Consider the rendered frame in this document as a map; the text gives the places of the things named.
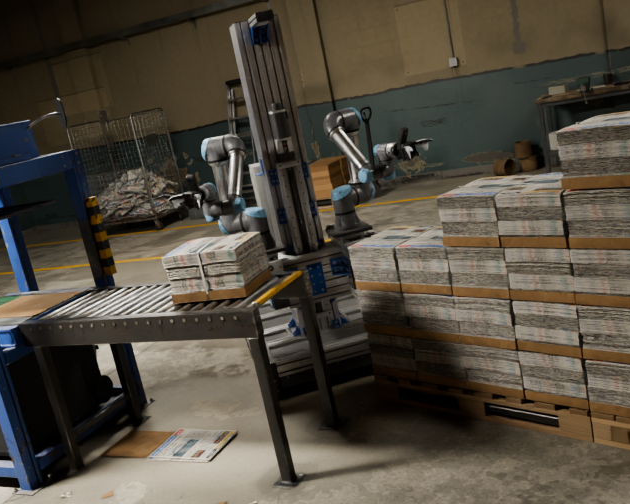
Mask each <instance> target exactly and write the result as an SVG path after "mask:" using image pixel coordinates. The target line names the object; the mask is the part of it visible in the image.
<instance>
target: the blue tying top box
mask: <svg viewBox="0 0 630 504"><path fill-rule="evenodd" d="M29 125H30V120H27V121H21V122H16V123H10V124H4V125H0V166H3V165H8V164H12V163H16V162H20V161H24V160H28V159H32V158H36V157H40V155H39V152H38V148H37V145H36V141H35V138H34V134H33V131H32V127H31V128H30V129H29V130H28V131H27V127H28V126H29Z"/></svg>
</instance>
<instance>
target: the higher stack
mask: <svg viewBox="0 0 630 504"><path fill-rule="evenodd" d="M577 123H580V124H577ZM556 138H557V142H558V143H557V146H558V148H559V150H560V151H558V152H559V154H560V155H559V157H560V160H561V161H560V162H561V165H562V166H561V167H562V173H563V176H561V177H562V179H563V178H581V177H599V176H615V175H630V111H626V112H618V113H611V114H604V115H598V116H595V117H592V118H589V119H587V120H584V121H583V122H576V124H575V125H572V126H569V127H566V128H563V129H561V130H559V131H557V132H556ZM563 196H564V199H565V200H564V201H565V204H564V205H565V212H566V216H567V219H566V221H568V224H569V227H568V229H569V231H570V235H569V237H578V238H630V187H609V188H589V189H568V190H567V191H565V192H564V193H563ZM570 251H571V252H570V257H571V258H572V259H571V263H573V268H574V269H573V270H574V275H575V276H574V278H573V279H575V280H574V284H575V291H576V294H587V295H604V296H620V297H630V249H596V248H573V249H571V250H570ZM577 309H579V310H578V313H579V316H578V318H579V321H580V322H579V325H580V328H581V330H580V333H582V335H583V339H582V340H583V348H585V349H594V350H603V351H611V352H620V353H629V354H630V308H625V307H611V306H597V305H583V304H579V305H578V306H577ZM585 363H586V368H587V369H586V370H587V374H588V376H587V377H588V378H587V379H588V383H589V385H588V390H589V392H588V395H589V396H590V397H589V399H590V401H591V402H597V403H604V404H610V405H616V406H622V407H628V408H630V364H628V363H620V362H611V361H603V360H595V359H587V360H586V361H585ZM591 420H592V425H593V433H594V443H598V444H603V445H608V446H613V447H618V448H623V449H628V450H630V417H624V416H618V415H613V414H607V413H601V412H595V411H592V412H591Z"/></svg>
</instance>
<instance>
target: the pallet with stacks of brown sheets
mask: <svg viewBox="0 0 630 504"><path fill-rule="evenodd" d="M308 162H313V163H312V164H309V167H310V172H311V177H312V182H313V187H314V192H315V197H316V201H317V200H325V199H331V198H332V197H331V192H332V190H333V189H335V188H337V187H340V186H343V185H349V183H348V182H349V181H350V174H349V169H348V164H347V158H346V155H342V156H336V157H329V158H323V159H319V160H317V161H315V162H314V161H313V160H311V161H308ZM331 202H332V199H331ZM325 208H334V207H333V202H332V205H326V206H318V209H325Z"/></svg>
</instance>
